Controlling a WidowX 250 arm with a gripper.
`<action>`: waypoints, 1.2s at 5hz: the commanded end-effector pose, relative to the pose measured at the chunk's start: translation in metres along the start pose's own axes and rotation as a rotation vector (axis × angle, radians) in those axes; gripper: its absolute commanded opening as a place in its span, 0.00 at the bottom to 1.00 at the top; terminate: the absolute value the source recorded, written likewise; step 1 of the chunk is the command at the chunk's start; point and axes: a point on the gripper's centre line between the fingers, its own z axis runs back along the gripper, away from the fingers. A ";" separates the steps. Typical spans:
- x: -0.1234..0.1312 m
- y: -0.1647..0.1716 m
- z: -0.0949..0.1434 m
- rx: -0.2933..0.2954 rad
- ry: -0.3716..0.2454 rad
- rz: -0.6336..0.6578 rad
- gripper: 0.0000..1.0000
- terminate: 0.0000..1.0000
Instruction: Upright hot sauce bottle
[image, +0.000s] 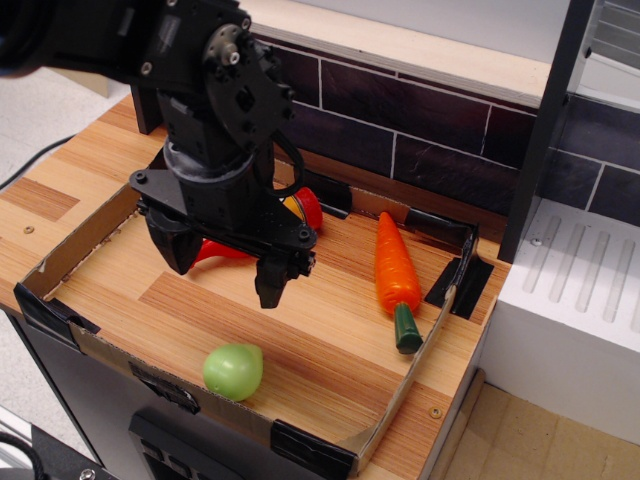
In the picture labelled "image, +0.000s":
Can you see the orange toy carrot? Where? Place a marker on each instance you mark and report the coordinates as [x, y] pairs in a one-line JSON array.
[[397, 284]]

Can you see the green toy pear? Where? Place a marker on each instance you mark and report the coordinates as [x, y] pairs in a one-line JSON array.
[[234, 371]]

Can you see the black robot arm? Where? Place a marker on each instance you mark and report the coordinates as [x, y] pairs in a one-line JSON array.
[[219, 90]]

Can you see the black toy oven panel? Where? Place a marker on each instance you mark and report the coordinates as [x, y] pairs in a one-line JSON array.
[[197, 449]]

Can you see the white toy sink drainboard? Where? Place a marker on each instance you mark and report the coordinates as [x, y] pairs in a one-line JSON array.
[[564, 334]]

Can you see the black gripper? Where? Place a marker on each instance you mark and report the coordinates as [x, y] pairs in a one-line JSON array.
[[234, 203]]

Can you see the light wooden shelf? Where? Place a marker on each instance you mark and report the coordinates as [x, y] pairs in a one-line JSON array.
[[461, 66]]

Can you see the black vertical post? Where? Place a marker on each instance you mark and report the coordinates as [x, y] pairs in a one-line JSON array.
[[573, 49]]

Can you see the cardboard fence with black tape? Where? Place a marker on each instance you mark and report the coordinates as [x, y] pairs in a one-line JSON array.
[[122, 334]]

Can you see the red hot sauce bottle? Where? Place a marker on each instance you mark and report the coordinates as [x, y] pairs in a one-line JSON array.
[[304, 204]]

